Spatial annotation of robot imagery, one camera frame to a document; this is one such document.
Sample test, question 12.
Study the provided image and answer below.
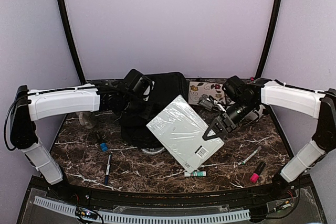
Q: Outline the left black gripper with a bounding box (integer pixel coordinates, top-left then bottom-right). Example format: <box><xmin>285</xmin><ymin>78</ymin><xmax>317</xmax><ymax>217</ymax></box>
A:
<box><xmin>122</xmin><ymin>95</ymin><xmax>156</xmax><ymax>119</ymax></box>

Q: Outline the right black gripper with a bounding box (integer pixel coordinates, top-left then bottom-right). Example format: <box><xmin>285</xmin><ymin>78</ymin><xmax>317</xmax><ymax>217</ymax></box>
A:
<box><xmin>203</xmin><ymin>99</ymin><xmax>257</xmax><ymax>140</ymax></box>

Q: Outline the grey shrink-wrapped notebook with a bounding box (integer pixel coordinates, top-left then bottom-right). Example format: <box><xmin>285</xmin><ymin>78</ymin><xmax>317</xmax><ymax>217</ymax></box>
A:
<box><xmin>146</xmin><ymin>95</ymin><xmax>224</xmax><ymax>173</ymax></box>

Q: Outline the black student bag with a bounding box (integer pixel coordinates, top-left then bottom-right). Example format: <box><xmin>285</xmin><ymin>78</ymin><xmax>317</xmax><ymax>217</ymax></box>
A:
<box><xmin>119</xmin><ymin>72</ymin><xmax>188</xmax><ymax>149</ymax></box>

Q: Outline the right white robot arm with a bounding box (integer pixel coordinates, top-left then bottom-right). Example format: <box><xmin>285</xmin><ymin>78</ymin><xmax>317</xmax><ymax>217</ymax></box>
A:
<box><xmin>203</xmin><ymin>76</ymin><xmax>335</xmax><ymax>200</ymax></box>

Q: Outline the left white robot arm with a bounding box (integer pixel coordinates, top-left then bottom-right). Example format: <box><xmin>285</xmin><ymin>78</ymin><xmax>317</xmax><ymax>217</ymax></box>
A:
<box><xmin>3</xmin><ymin>69</ymin><xmax>156</xmax><ymax>201</ymax></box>

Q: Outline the floral square plate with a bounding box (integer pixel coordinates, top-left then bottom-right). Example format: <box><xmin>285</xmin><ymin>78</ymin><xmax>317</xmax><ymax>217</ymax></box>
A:
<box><xmin>188</xmin><ymin>81</ymin><xmax>226</xmax><ymax>105</ymax></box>

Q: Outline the thin white green pen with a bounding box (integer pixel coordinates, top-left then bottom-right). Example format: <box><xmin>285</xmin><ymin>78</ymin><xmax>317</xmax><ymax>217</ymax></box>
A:
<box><xmin>238</xmin><ymin>146</ymin><xmax>262</xmax><ymax>166</ymax></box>

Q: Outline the green white glue stick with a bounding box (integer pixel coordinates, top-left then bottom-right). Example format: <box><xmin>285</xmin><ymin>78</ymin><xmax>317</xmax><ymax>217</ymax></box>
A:
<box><xmin>184</xmin><ymin>171</ymin><xmax>207</xmax><ymax>177</ymax></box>

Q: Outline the blue capped marker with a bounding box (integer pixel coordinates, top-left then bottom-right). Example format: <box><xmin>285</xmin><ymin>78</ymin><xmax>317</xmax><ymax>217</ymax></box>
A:
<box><xmin>95</xmin><ymin>132</ymin><xmax>108</xmax><ymax>152</ymax></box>

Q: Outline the pink black highlighter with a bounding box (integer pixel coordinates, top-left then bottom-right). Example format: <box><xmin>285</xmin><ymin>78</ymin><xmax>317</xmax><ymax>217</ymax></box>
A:
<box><xmin>249</xmin><ymin>162</ymin><xmax>266</xmax><ymax>184</ymax></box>

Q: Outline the clear tape roll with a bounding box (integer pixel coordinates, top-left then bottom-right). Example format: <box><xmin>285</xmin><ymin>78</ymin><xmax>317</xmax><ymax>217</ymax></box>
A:
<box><xmin>141</xmin><ymin>147</ymin><xmax>165</xmax><ymax>155</ymax></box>

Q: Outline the blue ballpoint pen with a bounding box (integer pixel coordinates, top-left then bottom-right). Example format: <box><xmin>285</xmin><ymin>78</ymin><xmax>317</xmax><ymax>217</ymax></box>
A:
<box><xmin>104</xmin><ymin>154</ymin><xmax>112</xmax><ymax>186</ymax></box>

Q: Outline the small circuit board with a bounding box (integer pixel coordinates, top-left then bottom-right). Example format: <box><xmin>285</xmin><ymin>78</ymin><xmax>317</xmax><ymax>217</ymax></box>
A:
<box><xmin>75</xmin><ymin>207</ymin><xmax>98</xmax><ymax>220</ymax></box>

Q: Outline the black front rail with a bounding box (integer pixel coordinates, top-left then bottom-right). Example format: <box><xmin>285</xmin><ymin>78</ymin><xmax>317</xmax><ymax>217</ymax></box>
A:
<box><xmin>28</xmin><ymin>175</ymin><xmax>313</xmax><ymax>209</ymax></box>

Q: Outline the grey slotted cable duct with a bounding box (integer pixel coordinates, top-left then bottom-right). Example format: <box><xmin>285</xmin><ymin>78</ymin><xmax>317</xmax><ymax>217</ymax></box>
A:
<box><xmin>33</xmin><ymin>196</ymin><xmax>251</xmax><ymax>223</ymax></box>

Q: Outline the left black frame post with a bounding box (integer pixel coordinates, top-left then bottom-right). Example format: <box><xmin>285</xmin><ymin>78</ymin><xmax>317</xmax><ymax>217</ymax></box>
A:
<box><xmin>57</xmin><ymin>0</ymin><xmax>86</xmax><ymax>84</ymax></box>

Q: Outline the black frame post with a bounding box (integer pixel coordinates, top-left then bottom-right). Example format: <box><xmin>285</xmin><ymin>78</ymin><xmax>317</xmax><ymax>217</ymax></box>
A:
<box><xmin>57</xmin><ymin>0</ymin><xmax>86</xmax><ymax>84</ymax></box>
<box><xmin>254</xmin><ymin>0</ymin><xmax>281</xmax><ymax>79</ymax></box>

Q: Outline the right black frame post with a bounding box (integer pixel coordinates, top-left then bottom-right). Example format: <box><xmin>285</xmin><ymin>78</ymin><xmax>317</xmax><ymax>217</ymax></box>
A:
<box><xmin>254</xmin><ymin>0</ymin><xmax>281</xmax><ymax>79</ymax></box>

